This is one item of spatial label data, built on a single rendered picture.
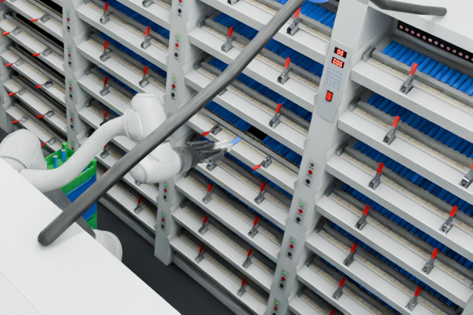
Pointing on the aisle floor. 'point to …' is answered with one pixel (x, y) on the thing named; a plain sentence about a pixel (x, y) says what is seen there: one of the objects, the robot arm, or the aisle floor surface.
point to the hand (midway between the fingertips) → (222, 147)
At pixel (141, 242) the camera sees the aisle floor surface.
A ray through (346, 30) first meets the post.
